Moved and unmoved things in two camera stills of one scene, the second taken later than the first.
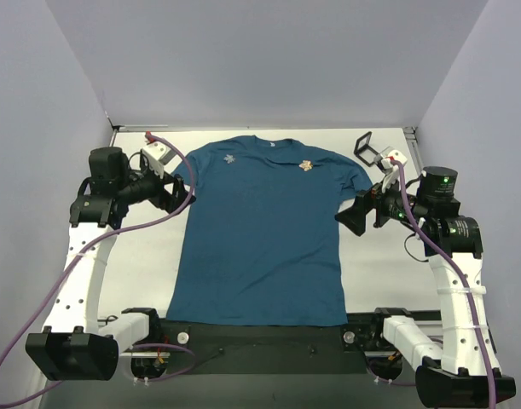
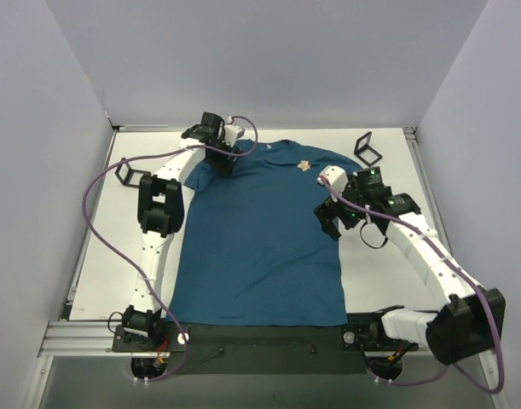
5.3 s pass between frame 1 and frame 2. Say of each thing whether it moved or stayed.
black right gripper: moved
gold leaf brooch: stayed
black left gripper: moved
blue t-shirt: stayed
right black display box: stayed
